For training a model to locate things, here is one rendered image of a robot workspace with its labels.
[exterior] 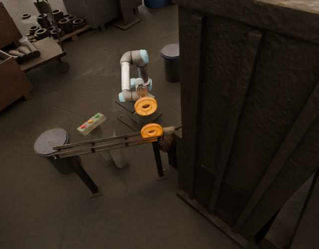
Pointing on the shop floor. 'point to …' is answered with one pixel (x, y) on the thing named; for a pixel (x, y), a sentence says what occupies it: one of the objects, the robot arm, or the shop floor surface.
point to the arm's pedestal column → (138, 119)
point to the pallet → (68, 27)
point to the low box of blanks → (8, 81)
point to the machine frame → (249, 107)
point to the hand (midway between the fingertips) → (145, 104)
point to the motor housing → (169, 147)
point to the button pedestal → (95, 128)
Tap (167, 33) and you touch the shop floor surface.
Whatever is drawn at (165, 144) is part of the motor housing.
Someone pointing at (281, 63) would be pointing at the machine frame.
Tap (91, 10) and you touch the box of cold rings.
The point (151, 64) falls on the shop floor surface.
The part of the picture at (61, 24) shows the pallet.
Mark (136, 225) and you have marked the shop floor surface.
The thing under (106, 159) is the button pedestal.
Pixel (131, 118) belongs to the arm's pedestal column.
